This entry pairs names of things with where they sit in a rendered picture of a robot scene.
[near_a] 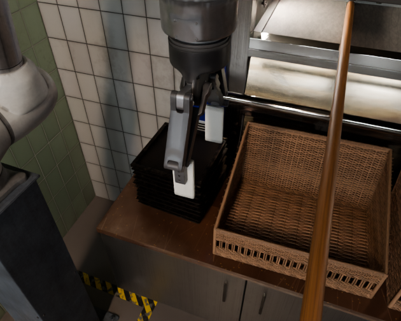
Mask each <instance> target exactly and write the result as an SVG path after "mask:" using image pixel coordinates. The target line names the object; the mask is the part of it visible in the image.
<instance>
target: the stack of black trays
mask: <svg viewBox="0 0 401 321"><path fill-rule="evenodd" d="M168 127H169V123H167V122H165V123H164V124H163V125H162V127H161V128H160V129H159V130H158V131H157V133H156V134H155V135H154V136H153V137H152V139H151V140H150V141H149V142H148V143H147V145H146V146H145V147H144V148H143V149H142V151H141V152H140V153H139V154H138V156H137V157H136V158H135V159H134V160H133V161H132V163H131V164H130V166H131V167H132V170H134V171H133V172H132V173H134V174H135V175H134V177H133V178H135V180H134V181H133V183H135V187H137V188H138V189H137V190H136V191H138V193H137V194H136V195H138V196H137V197H136V199H138V200H139V201H138V202H140V203H142V204H145V205H147V206H150V207H152V208H155V209H158V210H161V211H164V212H166V213H169V214H172V215H175V216H177V217H180V218H183V219H185V220H189V221H191V222H194V223H196V224H199V223H200V222H201V220H202V218H203V216H204V215H205V213H206V211H207V210H208V208H209V205H210V204H211V202H212V200H213V199H214V197H215V195H216V193H217V192H218V189H219V188H220V186H221V184H222V182H223V181H224V179H225V175H226V170H227V168H226V167H227V165H225V164H224V163H225V161H226V158H227V156H226V155H225V154H226V153H227V150H228V148H226V146H227V144H226V142H227V141H228V138H224V137H223V142H222V143H215V142H212V141H206V140H205V132H202V131H197V133H196V137H195V142H194V146H193V151H192V156H191V159H192V160H194V174H195V197H194V199H191V198H188V197H183V196H179V195H176V194H175V193H174V180H173V172H172V170H170V169H166V168H164V158H165V148H166V143H167V132H168Z"/></svg>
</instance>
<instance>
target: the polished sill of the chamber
mask: <svg viewBox="0 0 401 321"><path fill-rule="evenodd" d="M249 48H252V49H256V50H264V51H269V52H277V53H281V54H289V55H297V56H301V57H309V58H314V59H321V60H326V61H334V62H338V61H339V53H340V48H341V44H338V43H330V42H325V41H316V40H311V39H302V38H294V37H289V36H280V35H275V34H267V33H262V32H253V33H252V35H251V36H250V40H249ZM349 64H354V65H359V66H367V67H372V68H379V69H387V70H392V71H399V72H401V52H392V51H387V50H379V49H374V48H365V47H360V46H352V45H351V46H350V52H349Z"/></svg>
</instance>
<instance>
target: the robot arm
mask: <svg viewBox="0 0 401 321"><path fill-rule="evenodd" d="M159 6H160V21H161V28H162V30H163V31H164V33H165V34H167V35H168V44H169V60H170V63H171V65H172V66H173V67H174V68H175V69H177V70H178V71H179V72H180V73H181V74H182V77H181V83H180V86H179V89H180V91H177V90H172V91H171V95H170V105H171V110H170V116H169V127H168V132H167V143H166V148H165V158H164V168H166V169H170V170H172V172H173V180H174V193H175V194H176V195H179V196H183V197H188V198H191V199H194V197H195V174H194V160H192V159H191V156H192V151H193V146H194V142H195V137H196V133H197V128H198V124H199V119H200V117H201V116H203V114H204V113H205V140H206V141H212V142H215V143H222V142H223V115H224V107H222V106H225V107H228V105H229V100H228V99H224V97H227V95H228V89H227V81H226V76H225V68H224V67H225V66H226V65H227V64H228V62H229V55H230V35H231V34H232V33H233V32H234V31H235V29H236V27H237V12H238V0H159ZM57 98H58V92H57V87H56V84H55V82H54V81H53V79H52V77H51V76H50V75H49V74H48V73H47V72H46V71H45V70H43V69H41V68H39V67H37V66H36V65H35V63H33V61H32V60H30V59H29V58H27V57H26V56H24V55H22V53H21V51H20V46H19V43H18V38H17V34H16V30H15V26H14V23H13V19H12V16H11V11H10V7H9V4H8V0H0V161H1V160H2V158H3V157H4V155H5V153H6V152H7V150H8V149H9V147H10V146H11V145H12V144H14V143H15V142H17V141H18V140H20V139H22V138H23V137H24V136H26V135H28V134H29V133H30V132H31V131H33V130H34V129H35V128H37V126H38V125H39V124H41V123H42V122H43V121H44V120H45V119H46V118H47V117H48V116H49V114H51V112H52V110H53V109H54V107H55V104H56V102H57ZM207 102H208V103H209V104H207ZM193 105H195V106H199V107H198V108H193ZM26 180H27V175H26V174H25V173H24V172H18V171H12V170H10V169H6V168H4V167H3V165H2V164H1V162H0V202H1V201H3V200H4V199H5V198H6V197H7V196H8V195H9V194H10V193H11V192H12V191H13V190H15V189H16V188H17V187H18V186H19V185H21V184H22V183H24V182H25V181H26Z"/></svg>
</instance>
